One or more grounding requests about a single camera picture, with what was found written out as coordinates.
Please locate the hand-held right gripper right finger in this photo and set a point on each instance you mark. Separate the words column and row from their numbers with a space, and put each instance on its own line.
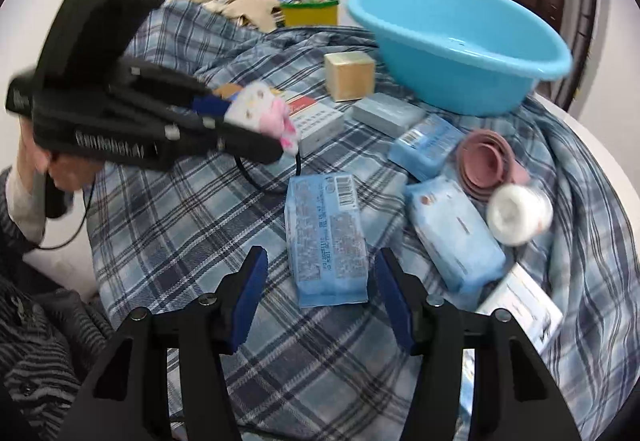
column 395, row 306

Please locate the pink nested cups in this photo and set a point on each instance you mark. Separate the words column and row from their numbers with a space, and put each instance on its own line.
column 482, row 161

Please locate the blue barcode tissue pack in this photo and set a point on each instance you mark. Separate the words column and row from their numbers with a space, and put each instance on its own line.
column 325, row 241

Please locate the yellow plastic container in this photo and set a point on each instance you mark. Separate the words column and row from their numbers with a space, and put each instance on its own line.
column 310, row 13

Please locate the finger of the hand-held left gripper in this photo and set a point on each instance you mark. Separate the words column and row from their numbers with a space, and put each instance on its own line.
column 165, row 86
column 240, row 146

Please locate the person's striped grey sweater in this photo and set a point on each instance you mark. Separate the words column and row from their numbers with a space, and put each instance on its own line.
column 30, row 361

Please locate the grey blue box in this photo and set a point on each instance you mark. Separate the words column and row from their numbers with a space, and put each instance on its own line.
column 387, row 113

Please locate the white lidded clear jar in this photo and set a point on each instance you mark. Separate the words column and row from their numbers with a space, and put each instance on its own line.
column 515, row 216

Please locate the small light blue packet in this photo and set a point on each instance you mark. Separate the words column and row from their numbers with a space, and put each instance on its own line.
column 425, row 148

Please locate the person's left forearm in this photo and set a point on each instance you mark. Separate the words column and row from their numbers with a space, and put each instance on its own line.
column 22, row 206

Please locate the person's left hand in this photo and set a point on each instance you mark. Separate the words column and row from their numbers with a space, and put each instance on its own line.
column 65, row 177

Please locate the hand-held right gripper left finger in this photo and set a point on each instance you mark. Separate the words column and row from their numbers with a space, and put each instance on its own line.
column 247, row 301

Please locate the light blue plastic basin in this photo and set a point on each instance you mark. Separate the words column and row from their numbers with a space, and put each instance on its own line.
column 425, row 61

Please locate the pink white plush toy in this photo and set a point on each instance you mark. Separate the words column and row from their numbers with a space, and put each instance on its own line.
column 260, row 111

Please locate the white flat box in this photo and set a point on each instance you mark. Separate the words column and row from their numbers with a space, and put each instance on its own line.
column 520, row 301

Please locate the gold square box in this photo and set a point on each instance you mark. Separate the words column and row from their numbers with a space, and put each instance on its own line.
column 350, row 76

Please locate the beige cardboard pile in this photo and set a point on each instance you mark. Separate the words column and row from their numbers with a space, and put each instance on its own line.
column 250, row 11

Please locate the white box red label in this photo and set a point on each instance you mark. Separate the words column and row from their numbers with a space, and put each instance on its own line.
column 315, row 126

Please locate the blue plaid cloth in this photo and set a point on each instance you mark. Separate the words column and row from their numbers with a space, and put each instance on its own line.
column 200, row 231

